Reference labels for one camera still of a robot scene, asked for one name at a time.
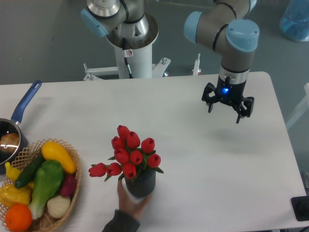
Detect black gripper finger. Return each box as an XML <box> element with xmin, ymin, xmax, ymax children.
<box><xmin>236</xmin><ymin>97</ymin><xmax>254</xmax><ymax>124</ymax></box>
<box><xmin>201</xmin><ymin>83</ymin><xmax>217</xmax><ymax>113</ymax></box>

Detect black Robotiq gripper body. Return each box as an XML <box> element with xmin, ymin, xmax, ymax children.
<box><xmin>214</xmin><ymin>76</ymin><xmax>246</xmax><ymax>107</ymax></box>

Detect red tulip bouquet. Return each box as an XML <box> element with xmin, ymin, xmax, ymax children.
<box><xmin>88</xmin><ymin>125</ymin><xmax>164</xmax><ymax>181</ymax></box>

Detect dark grey ribbed vase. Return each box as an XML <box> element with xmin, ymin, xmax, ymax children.
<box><xmin>125</xmin><ymin>170</ymin><xmax>156</xmax><ymax>198</ymax></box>

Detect dark grey sleeve forearm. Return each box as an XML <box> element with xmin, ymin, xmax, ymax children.
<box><xmin>102</xmin><ymin>210</ymin><xmax>140</xmax><ymax>232</ymax></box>

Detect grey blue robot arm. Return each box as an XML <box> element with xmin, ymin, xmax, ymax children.
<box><xmin>81</xmin><ymin>0</ymin><xmax>259</xmax><ymax>119</ymax></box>

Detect bare human hand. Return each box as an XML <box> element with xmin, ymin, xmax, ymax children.
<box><xmin>117</xmin><ymin>180</ymin><xmax>152</xmax><ymax>220</ymax></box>

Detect blue mesh bag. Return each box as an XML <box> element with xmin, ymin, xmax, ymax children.
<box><xmin>280</xmin><ymin>0</ymin><xmax>309</xmax><ymax>42</ymax></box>

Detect black device at edge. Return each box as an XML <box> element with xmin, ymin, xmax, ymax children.
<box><xmin>291</xmin><ymin>196</ymin><xmax>309</xmax><ymax>221</ymax></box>

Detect purple red onion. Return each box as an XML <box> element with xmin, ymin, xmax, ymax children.
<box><xmin>59</xmin><ymin>174</ymin><xmax>77</xmax><ymax>197</ymax></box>

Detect yellow squash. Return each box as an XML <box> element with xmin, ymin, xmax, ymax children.
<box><xmin>42</xmin><ymin>141</ymin><xmax>77</xmax><ymax>174</ymax></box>

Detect green leafy cabbage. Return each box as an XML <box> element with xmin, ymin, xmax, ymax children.
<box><xmin>28</xmin><ymin>160</ymin><xmax>64</xmax><ymax>220</ymax></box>

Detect white garlic bulb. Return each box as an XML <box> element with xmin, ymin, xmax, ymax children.
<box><xmin>47</xmin><ymin>195</ymin><xmax>70</xmax><ymax>218</ymax></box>

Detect dark green cucumber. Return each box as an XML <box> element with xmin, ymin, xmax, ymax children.
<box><xmin>14</xmin><ymin>154</ymin><xmax>45</xmax><ymax>189</ymax></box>

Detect brown bread in pan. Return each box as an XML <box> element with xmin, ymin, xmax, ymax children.
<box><xmin>0</xmin><ymin>133</ymin><xmax>19</xmax><ymax>154</ymax></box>

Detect yellow banana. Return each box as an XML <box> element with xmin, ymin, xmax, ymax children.
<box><xmin>5</xmin><ymin>162</ymin><xmax>34</xmax><ymax>189</ymax></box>

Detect yellow orange gourd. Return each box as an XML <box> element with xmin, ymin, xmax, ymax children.
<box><xmin>0</xmin><ymin>184</ymin><xmax>32</xmax><ymax>208</ymax></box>

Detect orange fruit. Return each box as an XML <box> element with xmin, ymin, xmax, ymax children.
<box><xmin>4</xmin><ymin>203</ymin><xmax>32</xmax><ymax>232</ymax></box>

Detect white frame at right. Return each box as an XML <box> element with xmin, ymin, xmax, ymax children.
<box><xmin>285</xmin><ymin>83</ymin><xmax>309</xmax><ymax>130</ymax></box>

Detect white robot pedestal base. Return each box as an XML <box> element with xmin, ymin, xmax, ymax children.
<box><xmin>81</xmin><ymin>9</ymin><xmax>171</xmax><ymax>80</ymax></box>

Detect black cable on pedestal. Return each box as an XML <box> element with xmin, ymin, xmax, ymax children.
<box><xmin>121</xmin><ymin>37</ymin><xmax>134</xmax><ymax>79</ymax></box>

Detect blue handled saucepan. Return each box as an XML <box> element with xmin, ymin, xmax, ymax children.
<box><xmin>0</xmin><ymin>80</ymin><xmax>42</xmax><ymax>174</ymax></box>

